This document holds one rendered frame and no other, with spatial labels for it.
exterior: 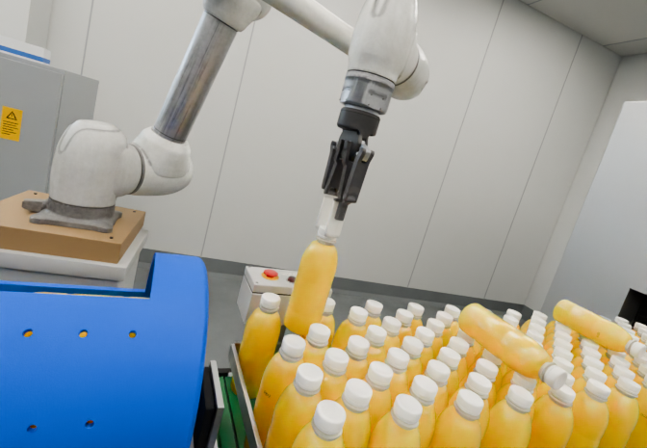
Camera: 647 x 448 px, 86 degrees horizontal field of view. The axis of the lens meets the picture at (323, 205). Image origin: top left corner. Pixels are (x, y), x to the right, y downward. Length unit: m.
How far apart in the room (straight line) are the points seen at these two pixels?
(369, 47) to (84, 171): 0.77
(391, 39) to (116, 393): 0.59
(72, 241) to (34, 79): 1.20
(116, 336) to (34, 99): 1.79
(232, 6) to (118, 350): 0.89
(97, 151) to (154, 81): 2.25
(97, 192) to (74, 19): 2.47
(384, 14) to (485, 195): 3.91
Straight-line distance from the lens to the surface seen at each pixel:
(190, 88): 1.13
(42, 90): 2.12
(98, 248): 1.05
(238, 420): 0.78
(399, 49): 0.64
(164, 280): 0.46
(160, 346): 0.42
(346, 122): 0.63
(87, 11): 3.44
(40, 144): 2.14
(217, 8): 1.10
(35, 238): 1.08
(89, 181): 1.08
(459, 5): 4.15
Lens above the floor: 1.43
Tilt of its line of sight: 9 degrees down
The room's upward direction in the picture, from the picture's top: 16 degrees clockwise
